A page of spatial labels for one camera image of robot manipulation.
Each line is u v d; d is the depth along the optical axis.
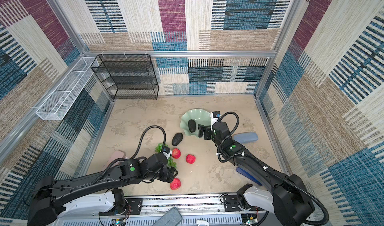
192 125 1.00
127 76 1.11
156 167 0.58
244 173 0.81
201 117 1.04
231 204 0.73
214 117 0.70
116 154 0.89
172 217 0.69
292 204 0.40
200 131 0.73
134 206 0.73
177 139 0.92
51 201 0.40
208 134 0.73
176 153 0.86
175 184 0.75
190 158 0.85
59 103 0.72
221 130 0.60
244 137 0.94
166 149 0.70
